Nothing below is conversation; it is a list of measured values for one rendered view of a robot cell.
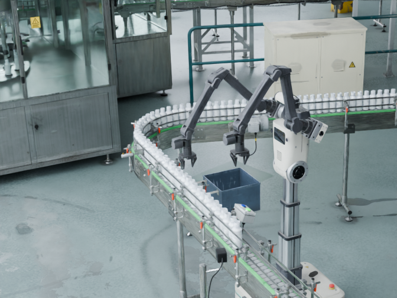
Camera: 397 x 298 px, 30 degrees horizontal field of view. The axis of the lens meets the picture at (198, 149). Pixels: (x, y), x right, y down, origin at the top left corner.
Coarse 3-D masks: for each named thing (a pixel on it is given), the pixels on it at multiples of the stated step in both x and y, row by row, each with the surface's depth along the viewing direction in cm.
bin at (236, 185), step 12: (240, 168) 554; (204, 180) 540; (216, 180) 550; (228, 180) 555; (240, 180) 558; (252, 180) 540; (216, 192) 522; (228, 192) 521; (240, 192) 525; (252, 192) 530; (228, 204) 524; (252, 204) 533
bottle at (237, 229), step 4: (236, 220) 432; (236, 224) 429; (232, 228) 431; (236, 228) 429; (240, 228) 430; (236, 232) 429; (240, 232) 430; (232, 236) 432; (240, 236) 431; (232, 240) 434; (236, 240) 431; (232, 244) 435; (236, 244) 432; (240, 244) 433
